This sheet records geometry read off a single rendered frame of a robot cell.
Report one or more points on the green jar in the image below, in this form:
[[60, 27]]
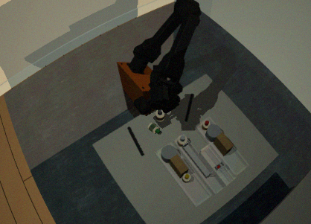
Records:
[[153, 128]]

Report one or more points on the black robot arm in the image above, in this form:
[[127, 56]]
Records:
[[186, 12]]

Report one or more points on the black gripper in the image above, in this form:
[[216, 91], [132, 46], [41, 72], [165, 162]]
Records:
[[143, 106]]

